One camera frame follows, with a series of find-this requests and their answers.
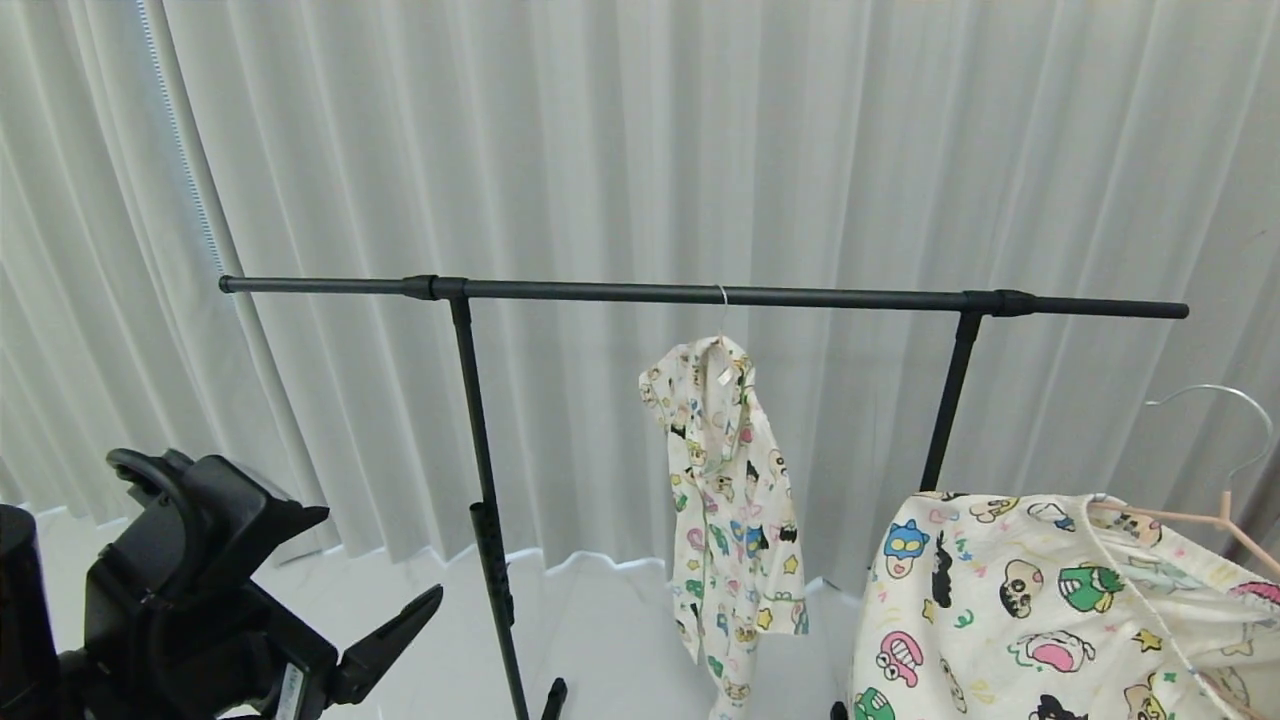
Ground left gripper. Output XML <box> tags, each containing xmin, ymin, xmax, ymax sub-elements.
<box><xmin>215</xmin><ymin>584</ymin><xmax>445</xmax><ymax>720</ymax></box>

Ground cream printed garment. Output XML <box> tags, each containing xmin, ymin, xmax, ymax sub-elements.
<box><xmin>640</xmin><ymin>336</ymin><xmax>809</xmax><ymax>720</ymax></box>

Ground cream printed trousers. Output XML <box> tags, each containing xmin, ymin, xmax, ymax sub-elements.
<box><xmin>848</xmin><ymin>490</ymin><xmax>1280</xmax><ymax>720</ymax></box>

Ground black clothes rack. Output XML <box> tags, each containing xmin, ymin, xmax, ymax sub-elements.
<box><xmin>218</xmin><ymin>275</ymin><xmax>1190</xmax><ymax>720</ymax></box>

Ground white curtain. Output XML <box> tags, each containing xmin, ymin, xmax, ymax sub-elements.
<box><xmin>0</xmin><ymin>0</ymin><xmax>1280</xmax><ymax>601</ymax></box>

